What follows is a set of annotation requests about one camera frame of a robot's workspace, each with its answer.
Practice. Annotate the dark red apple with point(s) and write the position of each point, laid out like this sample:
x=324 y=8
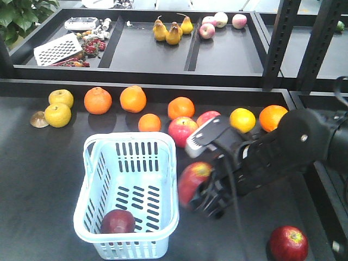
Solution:
x=118 y=221
x=190 y=179
x=288 y=243

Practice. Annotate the brown mushroom cap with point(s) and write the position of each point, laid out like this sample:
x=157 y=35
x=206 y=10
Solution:
x=38 y=120

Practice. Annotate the dark red apple front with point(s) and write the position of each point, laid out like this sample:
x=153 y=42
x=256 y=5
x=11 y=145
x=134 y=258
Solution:
x=190 y=179

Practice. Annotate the yellow orange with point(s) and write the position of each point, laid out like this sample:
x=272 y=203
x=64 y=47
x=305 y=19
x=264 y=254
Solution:
x=57 y=115
x=61 y=96

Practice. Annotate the pale apple upper middle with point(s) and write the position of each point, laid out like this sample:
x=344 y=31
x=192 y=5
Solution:
x=221 y=19

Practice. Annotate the brown yellow pear middle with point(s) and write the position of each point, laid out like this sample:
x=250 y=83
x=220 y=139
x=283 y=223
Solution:
x=174 y=35

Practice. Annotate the yellow orange front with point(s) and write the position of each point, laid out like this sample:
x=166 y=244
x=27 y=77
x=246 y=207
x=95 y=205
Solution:
x=57 y=115

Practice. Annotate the yellow orange back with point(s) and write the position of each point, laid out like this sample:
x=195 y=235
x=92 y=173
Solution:
x=61 y=96

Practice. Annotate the red apple right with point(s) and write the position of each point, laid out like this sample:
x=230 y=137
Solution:
x=206 y=116

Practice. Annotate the pink apple upper right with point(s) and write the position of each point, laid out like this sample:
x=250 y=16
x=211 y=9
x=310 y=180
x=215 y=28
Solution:
x=239 y=21

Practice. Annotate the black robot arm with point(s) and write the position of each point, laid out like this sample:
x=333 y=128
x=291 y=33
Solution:
x=305 y=136

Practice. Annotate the potted green plant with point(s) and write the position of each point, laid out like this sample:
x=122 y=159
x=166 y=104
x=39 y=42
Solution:
x=20 y=17

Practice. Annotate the pink red apple left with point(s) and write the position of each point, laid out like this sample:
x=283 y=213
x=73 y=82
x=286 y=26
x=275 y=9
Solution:
x=180 y=129

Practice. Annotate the light blue plastic basket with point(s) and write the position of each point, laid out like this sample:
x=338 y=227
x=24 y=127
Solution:
x=133 y=171

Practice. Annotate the orange behind apples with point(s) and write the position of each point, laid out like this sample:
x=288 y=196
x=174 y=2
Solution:
x=179 y=107

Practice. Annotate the orange far left upper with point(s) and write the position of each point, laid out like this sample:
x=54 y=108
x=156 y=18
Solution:
x=133 y=99

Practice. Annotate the large orange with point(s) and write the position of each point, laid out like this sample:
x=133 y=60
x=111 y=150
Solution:
x=270 y=117

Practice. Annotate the orange with bumpy top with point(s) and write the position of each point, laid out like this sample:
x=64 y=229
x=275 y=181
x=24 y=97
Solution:
x=97 y=101

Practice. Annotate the brown yellow pear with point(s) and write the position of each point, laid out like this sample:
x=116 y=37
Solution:
x=159 y=30
x=174 y=35

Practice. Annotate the yellow orange fruit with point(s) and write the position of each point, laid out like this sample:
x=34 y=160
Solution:
x=242 y=119

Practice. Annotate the brown yellow pear left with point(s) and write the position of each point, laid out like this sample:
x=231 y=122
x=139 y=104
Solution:
x=159 y=30

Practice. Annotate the yellow pear right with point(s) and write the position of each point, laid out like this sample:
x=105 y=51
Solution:
x=186 y=26

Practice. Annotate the orange far left lower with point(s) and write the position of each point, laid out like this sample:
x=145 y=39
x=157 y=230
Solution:
x=149 y=123

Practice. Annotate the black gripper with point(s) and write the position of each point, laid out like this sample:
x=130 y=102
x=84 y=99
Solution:
x=254 y=163

